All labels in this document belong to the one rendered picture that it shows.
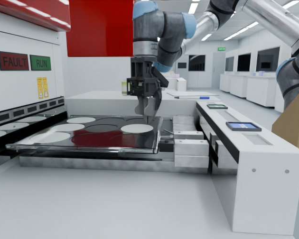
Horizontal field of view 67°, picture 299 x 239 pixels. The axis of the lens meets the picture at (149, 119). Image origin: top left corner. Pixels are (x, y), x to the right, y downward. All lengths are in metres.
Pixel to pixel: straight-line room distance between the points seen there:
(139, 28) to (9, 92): 0.39
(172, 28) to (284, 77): 0.52
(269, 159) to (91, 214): 0.32
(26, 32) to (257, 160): 0.70
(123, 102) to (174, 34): 0.34
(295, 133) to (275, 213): 0.49
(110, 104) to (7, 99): 0.38
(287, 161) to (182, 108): 0.56
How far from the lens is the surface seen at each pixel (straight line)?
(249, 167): 0.38
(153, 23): 0.70
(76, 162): 0.63
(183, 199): 0.49
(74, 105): 0.97
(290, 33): 0.99
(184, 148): 0.54
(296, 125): 0.88
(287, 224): 0.44
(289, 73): 1.03
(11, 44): 0.74
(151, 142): 0.57
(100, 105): 0.93
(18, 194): 0.57
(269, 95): 7.15
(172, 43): 0.75
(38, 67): 0.83
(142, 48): 0.68
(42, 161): 0.67
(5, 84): 0.70
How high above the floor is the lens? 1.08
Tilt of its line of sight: 12 degrees down
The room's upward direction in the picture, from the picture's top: straight up
